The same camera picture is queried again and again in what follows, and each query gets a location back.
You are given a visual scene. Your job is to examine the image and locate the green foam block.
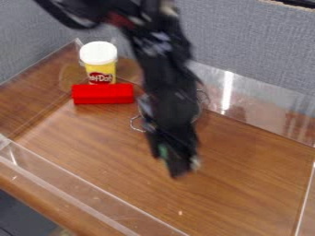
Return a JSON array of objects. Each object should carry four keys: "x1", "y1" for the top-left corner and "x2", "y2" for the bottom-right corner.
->
[{"x1": 157, "y1": 144, "x2": 168, "y2": 160}]

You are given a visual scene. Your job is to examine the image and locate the red rectangular block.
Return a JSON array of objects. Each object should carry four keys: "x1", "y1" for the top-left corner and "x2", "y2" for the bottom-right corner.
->
[{"x1": 70, "y1": 83, "x2": 133, "y2": 104}]

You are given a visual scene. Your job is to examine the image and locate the small steel pot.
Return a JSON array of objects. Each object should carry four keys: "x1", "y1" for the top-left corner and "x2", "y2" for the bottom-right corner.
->
[{"x1": 129, "y1": 88, "x2": 210, "y2": 133}]

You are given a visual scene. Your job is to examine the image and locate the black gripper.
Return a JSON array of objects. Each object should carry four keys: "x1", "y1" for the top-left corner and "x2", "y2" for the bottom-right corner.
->
[{"x1": 137, "y1": 70, "x2": 200, "y2": 178}]

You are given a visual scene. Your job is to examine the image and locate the clear acrylic table barrier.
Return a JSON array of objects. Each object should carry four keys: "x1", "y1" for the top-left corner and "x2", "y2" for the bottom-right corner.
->
[{"x1": 0, "y1": 41, "x2": 315, "y2": 236}]

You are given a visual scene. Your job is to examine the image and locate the yellow Play-Doh can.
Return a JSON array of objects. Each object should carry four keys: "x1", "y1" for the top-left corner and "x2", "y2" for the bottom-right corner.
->
[{"x1": 78, "y1": 41, "x2": 118, "y2": 85}]

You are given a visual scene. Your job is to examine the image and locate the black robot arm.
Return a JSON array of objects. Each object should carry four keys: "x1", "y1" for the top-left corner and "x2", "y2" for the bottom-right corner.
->
[{"x1": 33, "y1": 0, "x2": 200, "y2": 178}]

